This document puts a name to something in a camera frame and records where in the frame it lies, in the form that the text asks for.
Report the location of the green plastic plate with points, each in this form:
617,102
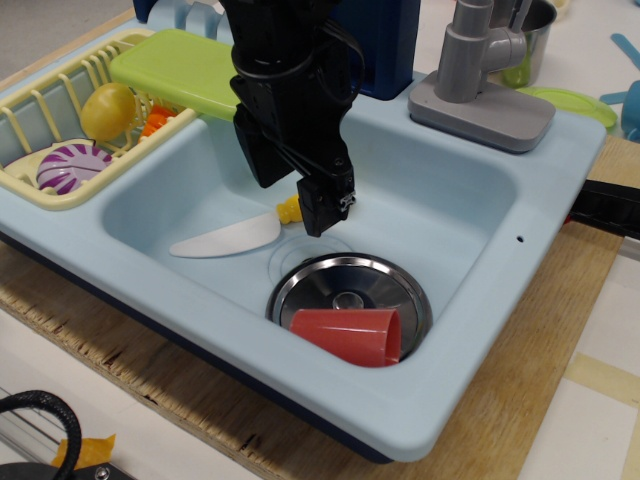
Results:
577,103

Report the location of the blue plastic utensil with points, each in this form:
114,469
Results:
626,46

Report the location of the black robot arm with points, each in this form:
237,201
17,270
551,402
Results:
285,32

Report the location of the wooden base board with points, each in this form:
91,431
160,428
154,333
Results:
557,396

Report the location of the steel pot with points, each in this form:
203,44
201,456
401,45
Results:
536,27

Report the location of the yellow toy lemon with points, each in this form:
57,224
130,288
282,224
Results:
108,112

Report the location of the dark blue box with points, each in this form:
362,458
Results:
386,32

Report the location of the grey toy faucet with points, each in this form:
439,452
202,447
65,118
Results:
458,98

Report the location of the blue plastic cup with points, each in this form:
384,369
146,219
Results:
630,109

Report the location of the black clamp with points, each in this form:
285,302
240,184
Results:
608,207

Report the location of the yellow tape piece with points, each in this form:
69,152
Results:
94,451

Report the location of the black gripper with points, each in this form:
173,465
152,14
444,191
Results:
289,119

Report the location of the green plastic cutting board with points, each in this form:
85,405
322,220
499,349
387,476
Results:
183,68

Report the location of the orange toy carrot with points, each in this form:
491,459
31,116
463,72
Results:
156,119

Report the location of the light blue toy sink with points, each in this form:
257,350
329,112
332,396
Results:
469,223

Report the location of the white toy knife yellow handle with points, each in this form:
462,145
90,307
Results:
240,237

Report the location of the red plastic cup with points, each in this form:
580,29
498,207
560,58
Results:
362,337

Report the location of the cream dish drying rack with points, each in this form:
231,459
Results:
44,114

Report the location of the purple white toy cabbage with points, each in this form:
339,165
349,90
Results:
67,167

